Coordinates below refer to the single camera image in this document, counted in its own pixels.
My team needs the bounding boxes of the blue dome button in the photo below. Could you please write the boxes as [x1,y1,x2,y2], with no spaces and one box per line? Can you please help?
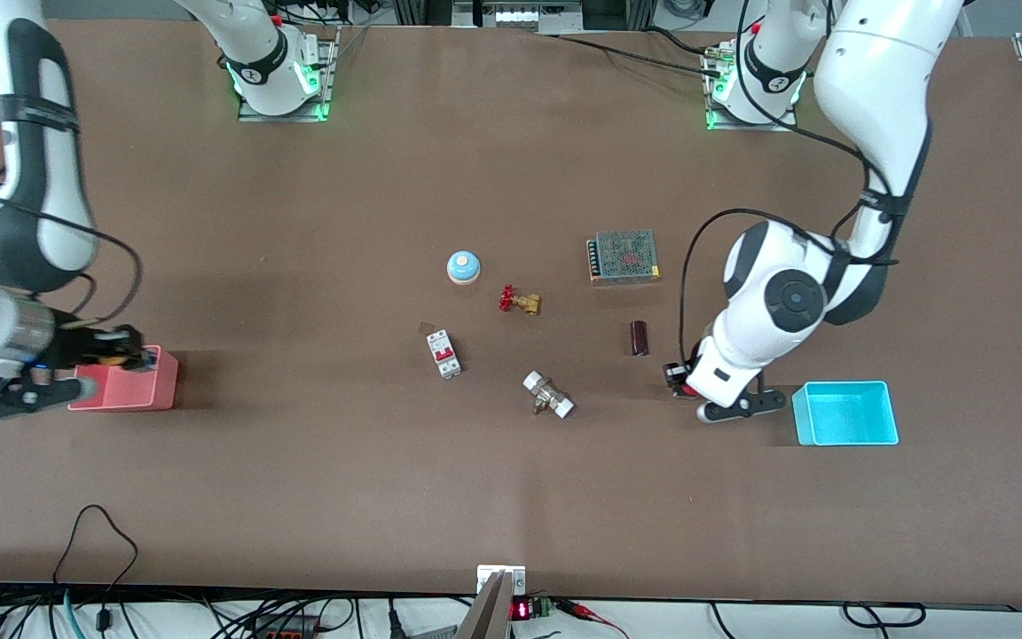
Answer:
[446,250,483,286]

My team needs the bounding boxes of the teal cable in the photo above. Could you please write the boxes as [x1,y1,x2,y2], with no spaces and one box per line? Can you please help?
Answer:
[61,590,88,639]

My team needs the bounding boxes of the black cable loop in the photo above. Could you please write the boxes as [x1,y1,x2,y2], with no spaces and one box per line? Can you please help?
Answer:
[841,602,927,629]

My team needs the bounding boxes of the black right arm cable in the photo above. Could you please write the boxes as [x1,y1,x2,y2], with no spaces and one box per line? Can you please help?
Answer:
[0,191,143,322]

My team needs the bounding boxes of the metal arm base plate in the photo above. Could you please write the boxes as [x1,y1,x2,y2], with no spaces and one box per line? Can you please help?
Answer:
[704,40,800,133]
[238,27,341,122]

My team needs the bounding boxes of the metal fitting white ends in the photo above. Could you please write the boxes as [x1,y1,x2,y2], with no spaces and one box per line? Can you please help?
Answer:
[522,370,576,420]

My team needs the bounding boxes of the red alligator clip lead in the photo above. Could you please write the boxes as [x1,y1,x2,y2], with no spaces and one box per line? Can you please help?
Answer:
[555,599,632,639]

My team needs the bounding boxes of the black base power cable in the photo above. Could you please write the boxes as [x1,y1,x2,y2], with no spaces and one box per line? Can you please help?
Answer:
[555,27,725,76]

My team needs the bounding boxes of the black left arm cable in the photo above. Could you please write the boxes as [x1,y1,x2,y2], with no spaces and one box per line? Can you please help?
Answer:
[678,0,902,358]

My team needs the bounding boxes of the brass valve red handle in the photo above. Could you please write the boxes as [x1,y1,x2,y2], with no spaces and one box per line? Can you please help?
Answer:
[499,285,542,317]

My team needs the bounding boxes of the cyan plastic bin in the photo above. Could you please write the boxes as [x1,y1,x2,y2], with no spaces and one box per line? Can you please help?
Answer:
[791,381,900,446]

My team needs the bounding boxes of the pink plastic bin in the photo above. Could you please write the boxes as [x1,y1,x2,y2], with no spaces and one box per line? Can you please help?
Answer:
[67,345,180,412]

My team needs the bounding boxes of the grey metal camera bracket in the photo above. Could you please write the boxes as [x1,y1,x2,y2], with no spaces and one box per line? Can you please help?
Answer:
[456,564,527,639]

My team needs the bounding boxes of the metal mesh power supply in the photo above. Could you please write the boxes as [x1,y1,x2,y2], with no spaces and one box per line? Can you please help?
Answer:
[586,229,662,287]

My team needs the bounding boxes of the black orange power strip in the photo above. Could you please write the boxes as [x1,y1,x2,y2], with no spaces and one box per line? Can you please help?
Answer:
[249,619,318,639]

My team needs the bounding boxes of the white red circuit breaker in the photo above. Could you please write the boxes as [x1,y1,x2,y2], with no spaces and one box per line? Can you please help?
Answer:
[426,329,463,380]

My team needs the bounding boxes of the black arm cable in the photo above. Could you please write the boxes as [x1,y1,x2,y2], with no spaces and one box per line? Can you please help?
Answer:
[678,0,902,358]
[0,191,143,322]

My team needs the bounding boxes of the thin black looped cable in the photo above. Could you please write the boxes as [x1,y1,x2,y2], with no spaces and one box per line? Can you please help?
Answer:
[51,504,139,639]

